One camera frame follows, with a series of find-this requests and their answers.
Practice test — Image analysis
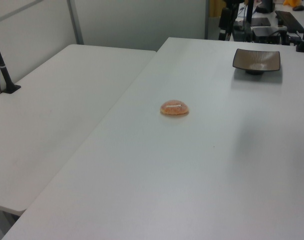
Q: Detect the black monitor base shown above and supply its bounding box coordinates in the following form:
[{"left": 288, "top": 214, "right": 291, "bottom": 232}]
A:
[{"left": 255, "top": 0, "right": 276, "bottom": 15}]

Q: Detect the black vertical pole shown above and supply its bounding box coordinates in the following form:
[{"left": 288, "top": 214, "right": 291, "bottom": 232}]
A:
[{"left": 244, "top": 0, "right": 254, "bottom": 43}]

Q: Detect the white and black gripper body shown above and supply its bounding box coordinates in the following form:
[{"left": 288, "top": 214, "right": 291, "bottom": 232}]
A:
[{"left": 223, "top": 0, "right": 245, "bottom": 10}]

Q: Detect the black keyboard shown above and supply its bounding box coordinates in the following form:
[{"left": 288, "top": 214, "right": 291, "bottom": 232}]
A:
[{"left": 275, "top": 10, "right": 304, "bottom": 33}]

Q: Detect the white side table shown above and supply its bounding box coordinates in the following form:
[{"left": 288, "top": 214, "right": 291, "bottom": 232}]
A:
[{"left": 0, "top": 44, "right": 157, "bottom": 217}]

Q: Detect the black pole stand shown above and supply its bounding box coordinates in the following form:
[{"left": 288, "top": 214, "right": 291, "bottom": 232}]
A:
[{"left": 0, "top": 26, "right": 22, "bottom": 95}]

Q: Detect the square brown ceramic plate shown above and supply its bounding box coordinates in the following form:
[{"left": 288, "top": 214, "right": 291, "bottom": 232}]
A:
[{"left": 232, "top": 48, "right": 281, "bottom": 76}]

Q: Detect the round orange bread bun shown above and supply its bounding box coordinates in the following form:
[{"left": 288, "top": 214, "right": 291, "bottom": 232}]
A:
[{"left": 159, "top": 99, "right": 190, "bottom": 117}]

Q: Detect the black flat pad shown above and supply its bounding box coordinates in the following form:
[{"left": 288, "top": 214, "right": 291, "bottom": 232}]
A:
[{"left": 251, "top": 17, "right": 271, "bottom": 27}]

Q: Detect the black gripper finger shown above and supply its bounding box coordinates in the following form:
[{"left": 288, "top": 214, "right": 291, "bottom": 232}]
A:
[
  {"left": 218, "top": 7, "right": 230, "bottom": 41},
  {"left": 229, "top": 8, "right": 239, "bottom": 33}
]

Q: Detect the black box device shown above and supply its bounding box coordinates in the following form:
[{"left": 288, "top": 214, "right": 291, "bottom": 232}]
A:
[{"left": 251, "top": 26, "right": 289, "bottom": 45}]

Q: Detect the dark electronics box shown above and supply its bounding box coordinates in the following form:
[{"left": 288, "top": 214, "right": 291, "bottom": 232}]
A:
[{"left": 232, "top": 21, "right": 246, "bottom": 42}]

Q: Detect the grey partition edge post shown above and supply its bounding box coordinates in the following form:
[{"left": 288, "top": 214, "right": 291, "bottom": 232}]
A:
[{"left": 203, "top": 0, "right": 210, "bottom": 40}]

